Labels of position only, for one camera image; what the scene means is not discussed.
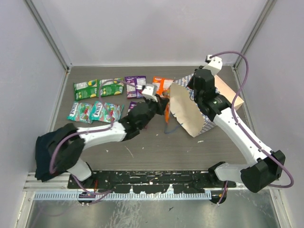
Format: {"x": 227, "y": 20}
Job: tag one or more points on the perforated cable duct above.
{"x": 76, "y": 195}

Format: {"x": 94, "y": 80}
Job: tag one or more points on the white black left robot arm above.
{"x": 68, "y": 143}

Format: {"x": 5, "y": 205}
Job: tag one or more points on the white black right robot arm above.
{"x": 264, "y": 166}

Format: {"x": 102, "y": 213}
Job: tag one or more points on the teal mint candy packet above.
{"x": 80, "y": 112}
{"x": 106, "y": 112}

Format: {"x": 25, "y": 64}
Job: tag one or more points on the dark blue folded cloth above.
{"x": 43, "y": 157}

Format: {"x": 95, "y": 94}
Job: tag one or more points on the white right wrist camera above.
{"x": 214, "y": 64}

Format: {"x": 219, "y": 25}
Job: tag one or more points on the checkered paper bag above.
{"x": 185, "y": 110}

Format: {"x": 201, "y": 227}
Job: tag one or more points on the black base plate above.
{"x": 152, "y": 181}

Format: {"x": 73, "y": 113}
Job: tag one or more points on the aluminium rail frame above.
{"x": 63, "y": 181}

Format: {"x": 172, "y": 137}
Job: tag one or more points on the green snack packet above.
{"x": 110, "y": 88}
{"x": 85, "y": 90}

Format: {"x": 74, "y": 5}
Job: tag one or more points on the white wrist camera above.
{"x": 148, "y": 91}
{"x": 214, "y": 64}

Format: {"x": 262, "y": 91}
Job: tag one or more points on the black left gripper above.
{"x": 160, "y": 105}

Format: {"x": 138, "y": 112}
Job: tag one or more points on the purple snack packet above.
{"x": 131, "y": 106}
{"x": 133, "y": 86}

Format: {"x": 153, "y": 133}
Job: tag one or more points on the orange Fox's candy packet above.
{"x": 167, "y": 113}

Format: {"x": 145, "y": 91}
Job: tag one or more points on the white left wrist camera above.
{"x": 148, "y": 91}

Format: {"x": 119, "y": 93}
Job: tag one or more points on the orange snack packet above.
{"x": 162, "y": 84}

